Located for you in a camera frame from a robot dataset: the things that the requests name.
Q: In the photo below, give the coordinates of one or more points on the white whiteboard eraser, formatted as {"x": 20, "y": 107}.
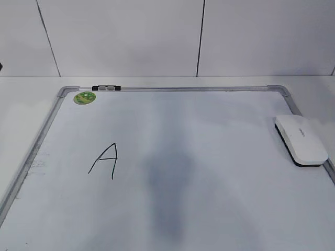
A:
{"x": 303, "y": 144}

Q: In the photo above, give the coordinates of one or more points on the white whiteboard with grey frame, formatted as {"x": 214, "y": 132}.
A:
{"x": 195, "y": 168}

